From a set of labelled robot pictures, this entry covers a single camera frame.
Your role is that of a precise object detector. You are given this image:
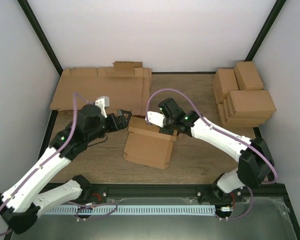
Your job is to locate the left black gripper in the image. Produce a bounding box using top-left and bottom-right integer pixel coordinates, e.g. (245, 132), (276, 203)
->
(86, 110), (133, 143)

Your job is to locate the brown cardboard paper box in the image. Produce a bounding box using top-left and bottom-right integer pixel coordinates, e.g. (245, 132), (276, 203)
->
(123, 116), (177, 170)

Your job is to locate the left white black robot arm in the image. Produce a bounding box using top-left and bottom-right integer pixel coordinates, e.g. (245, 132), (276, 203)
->
(0, 104), (132, 234)

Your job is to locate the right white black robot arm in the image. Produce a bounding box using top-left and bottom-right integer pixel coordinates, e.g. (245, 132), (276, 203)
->
(158, 98), (274, 202)

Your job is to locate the folded cardboard box front bottom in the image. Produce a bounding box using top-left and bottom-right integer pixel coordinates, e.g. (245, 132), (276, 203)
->
(217, 104), (267, 128)

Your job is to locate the folded cardboard box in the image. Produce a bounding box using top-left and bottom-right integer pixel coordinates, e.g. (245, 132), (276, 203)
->
(212, 68), (239, 105)
(228, 90), (277, 119)
(234, 61), (264, 90)
(217, 104), (267, 128)

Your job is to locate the folded cardboard box back left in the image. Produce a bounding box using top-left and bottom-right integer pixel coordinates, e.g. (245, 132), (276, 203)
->
(212, 68), (239, 105)

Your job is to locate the folded cardboard box front top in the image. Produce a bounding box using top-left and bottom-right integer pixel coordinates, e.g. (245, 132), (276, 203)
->
(228, 90), (277, 119)

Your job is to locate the folded cardboard box back right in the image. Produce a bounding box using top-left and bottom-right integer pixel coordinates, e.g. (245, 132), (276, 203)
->
(234, 61), (264, 90)

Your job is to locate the stack of flat cardboard sheets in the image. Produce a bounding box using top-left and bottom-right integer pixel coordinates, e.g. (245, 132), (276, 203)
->
(50, 61), (152, 116)

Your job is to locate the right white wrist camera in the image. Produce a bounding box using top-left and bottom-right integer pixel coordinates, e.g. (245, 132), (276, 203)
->
(145, 111), (165, 128)

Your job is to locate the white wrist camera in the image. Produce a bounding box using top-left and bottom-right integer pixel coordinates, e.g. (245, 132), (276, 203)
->
(145, 111), (165, 128)
(94, 96), (110, 118)

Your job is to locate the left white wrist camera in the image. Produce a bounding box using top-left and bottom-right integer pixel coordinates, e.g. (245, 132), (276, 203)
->
(94, 96), (110, 118)

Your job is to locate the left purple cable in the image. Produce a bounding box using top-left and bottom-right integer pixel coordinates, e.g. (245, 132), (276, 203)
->
(0, 91), (120, 237)

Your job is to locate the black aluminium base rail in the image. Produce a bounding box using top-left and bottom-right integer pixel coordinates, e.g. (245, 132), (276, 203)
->
(92, 184), (216, 204)

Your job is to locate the light blue slotted cable duct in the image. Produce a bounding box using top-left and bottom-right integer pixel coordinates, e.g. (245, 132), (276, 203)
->
(46, 205), (216, 216)

